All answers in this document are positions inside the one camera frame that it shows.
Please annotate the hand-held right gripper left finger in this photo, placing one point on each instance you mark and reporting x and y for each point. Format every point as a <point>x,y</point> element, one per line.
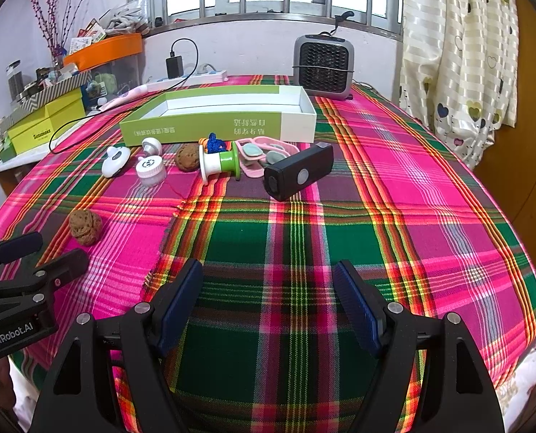
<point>180,302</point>

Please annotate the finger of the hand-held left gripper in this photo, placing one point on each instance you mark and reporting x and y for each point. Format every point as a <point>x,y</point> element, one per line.
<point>69,264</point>
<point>22,243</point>

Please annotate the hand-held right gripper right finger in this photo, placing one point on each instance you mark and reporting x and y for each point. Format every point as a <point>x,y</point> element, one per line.
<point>358,306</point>

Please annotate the brown walnut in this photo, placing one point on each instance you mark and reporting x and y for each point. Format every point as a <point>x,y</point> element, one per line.
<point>187,158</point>
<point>85,228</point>

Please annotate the white panda-shaped gadget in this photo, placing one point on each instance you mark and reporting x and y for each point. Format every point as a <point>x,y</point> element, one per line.
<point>114,160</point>

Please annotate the white round cap jar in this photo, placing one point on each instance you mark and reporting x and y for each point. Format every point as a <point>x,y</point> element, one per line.
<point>150,171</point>

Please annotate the white mushroom-shaped plug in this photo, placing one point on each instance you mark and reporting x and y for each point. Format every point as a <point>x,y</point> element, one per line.
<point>153,145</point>

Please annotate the green white spool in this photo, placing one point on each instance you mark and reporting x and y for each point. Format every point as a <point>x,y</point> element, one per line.
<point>218,162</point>

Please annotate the black rectangular device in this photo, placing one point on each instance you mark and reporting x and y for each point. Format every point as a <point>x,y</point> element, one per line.
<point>295,173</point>

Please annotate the pink clip with grey pad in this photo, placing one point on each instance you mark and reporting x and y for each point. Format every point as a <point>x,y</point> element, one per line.
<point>250,155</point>
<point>284,149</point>

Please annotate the green white cardboard box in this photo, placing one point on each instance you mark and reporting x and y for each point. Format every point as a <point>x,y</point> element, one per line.
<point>205,128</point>

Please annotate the white shelf board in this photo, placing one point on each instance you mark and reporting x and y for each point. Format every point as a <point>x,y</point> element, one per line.
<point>11,164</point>

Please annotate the pink green plaid cloth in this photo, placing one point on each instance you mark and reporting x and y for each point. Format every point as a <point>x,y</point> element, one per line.
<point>385,216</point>

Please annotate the yellow-green box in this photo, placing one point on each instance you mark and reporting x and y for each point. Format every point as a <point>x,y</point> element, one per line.
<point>38,128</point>

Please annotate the chevron patterned box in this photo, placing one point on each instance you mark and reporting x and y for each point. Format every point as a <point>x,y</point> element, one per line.
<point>56,88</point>

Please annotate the glass jar with black lid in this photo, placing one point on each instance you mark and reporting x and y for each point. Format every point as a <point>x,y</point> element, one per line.
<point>14,81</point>

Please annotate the blue toy pack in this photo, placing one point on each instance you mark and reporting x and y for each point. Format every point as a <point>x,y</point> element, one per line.
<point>94,94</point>

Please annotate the pink white tube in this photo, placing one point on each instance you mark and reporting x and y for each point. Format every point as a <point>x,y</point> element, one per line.
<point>123,95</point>

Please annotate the light green pouch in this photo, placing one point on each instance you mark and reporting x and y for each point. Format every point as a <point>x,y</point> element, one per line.
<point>111,85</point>

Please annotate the white floral sheet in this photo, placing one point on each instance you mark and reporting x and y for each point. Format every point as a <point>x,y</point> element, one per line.
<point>531,365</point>

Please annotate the purple flower branches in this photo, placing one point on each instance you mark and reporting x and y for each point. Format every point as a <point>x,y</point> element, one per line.
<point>53,45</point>

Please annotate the clear bin with orange lid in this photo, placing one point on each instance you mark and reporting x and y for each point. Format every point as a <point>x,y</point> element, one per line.
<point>105,49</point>

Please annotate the wooden cabinet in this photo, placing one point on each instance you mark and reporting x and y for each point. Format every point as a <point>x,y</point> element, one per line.
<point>520,167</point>

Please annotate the coloured paper packets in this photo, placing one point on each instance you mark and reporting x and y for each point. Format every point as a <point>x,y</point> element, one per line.
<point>87,36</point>

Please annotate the black charger adapter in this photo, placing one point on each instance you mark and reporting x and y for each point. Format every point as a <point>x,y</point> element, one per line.
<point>174,67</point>

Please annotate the white power strip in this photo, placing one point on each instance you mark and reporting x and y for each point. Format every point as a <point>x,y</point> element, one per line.
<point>205,75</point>

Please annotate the grey space heater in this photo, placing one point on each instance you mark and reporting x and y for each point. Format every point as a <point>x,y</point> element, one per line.
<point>324,67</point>

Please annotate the plastic bag of white items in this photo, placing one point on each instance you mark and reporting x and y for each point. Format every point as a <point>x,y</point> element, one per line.
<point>123,16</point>

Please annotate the cream curtain with hearts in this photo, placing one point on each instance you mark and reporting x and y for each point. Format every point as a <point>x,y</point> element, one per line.
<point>457,54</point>

